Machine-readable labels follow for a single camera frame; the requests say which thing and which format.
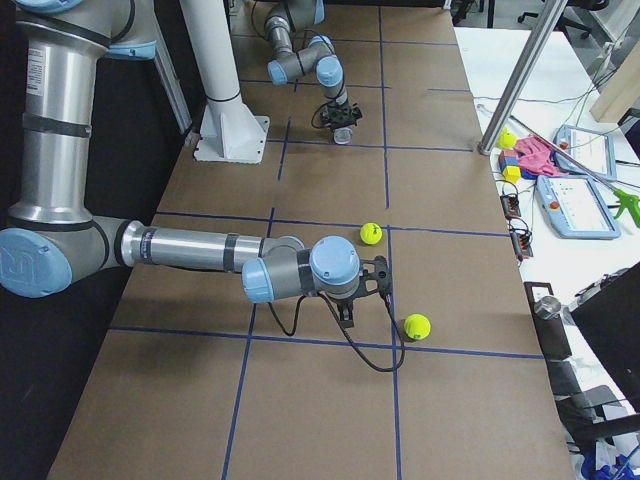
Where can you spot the tennis ball can holder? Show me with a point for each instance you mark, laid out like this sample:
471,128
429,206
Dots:
343,135

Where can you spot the teach pendant tablet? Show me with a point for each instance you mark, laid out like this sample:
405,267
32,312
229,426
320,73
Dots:
575,209
593,149

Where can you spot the black electronics box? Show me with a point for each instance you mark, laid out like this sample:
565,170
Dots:
521,239
509,199

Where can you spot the yellow cube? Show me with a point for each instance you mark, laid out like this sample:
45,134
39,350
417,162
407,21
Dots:
511,173

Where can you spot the green plastic clamp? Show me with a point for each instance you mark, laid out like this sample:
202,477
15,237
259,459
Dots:
628,202

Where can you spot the near teach pendant tablet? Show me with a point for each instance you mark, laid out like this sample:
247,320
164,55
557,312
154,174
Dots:
575,209

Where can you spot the tennis ball with Wilson print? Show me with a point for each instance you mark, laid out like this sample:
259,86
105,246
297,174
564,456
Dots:
371,233

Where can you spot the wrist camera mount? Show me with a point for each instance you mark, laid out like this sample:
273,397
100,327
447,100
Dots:
375,278

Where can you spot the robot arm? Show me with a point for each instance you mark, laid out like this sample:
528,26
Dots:
318,57
54,240

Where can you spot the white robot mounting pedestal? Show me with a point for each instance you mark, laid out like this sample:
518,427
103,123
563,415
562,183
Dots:
229,131

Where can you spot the red blue cube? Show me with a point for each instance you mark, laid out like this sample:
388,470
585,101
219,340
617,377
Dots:
508,161

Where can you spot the far teach pendant tablet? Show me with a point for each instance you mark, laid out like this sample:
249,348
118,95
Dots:
593,149

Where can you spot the far black electronics box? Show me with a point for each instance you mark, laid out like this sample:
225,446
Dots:
509,199

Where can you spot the pink cloth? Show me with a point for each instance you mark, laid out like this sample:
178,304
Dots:
535,157

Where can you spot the aluminium frame post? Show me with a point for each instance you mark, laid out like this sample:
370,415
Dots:
532,49

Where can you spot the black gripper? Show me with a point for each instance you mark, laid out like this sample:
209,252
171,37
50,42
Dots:
340,114
345,303

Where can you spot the near black electronics box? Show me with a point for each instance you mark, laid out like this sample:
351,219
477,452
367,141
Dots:
521,239

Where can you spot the spare tennis ball on desk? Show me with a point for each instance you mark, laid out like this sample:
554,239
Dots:
506,139

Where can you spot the black office chair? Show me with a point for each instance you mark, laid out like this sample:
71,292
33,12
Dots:
606,314

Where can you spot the white side desk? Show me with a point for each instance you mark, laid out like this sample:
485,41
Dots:
556,86

